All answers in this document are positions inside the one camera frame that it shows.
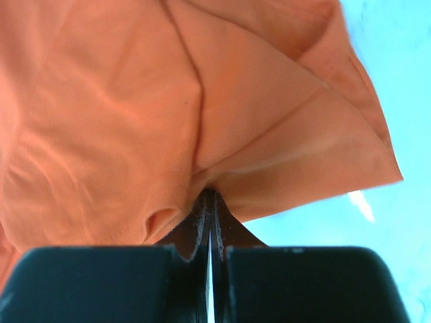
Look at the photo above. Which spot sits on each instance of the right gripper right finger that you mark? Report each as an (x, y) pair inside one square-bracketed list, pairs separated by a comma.
[(253, 282)]

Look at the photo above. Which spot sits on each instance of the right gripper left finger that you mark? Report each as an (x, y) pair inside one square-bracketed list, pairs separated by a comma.
[(165, 282)]

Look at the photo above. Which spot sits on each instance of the orange t shirt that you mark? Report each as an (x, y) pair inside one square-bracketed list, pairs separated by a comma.
[(115, 115)]

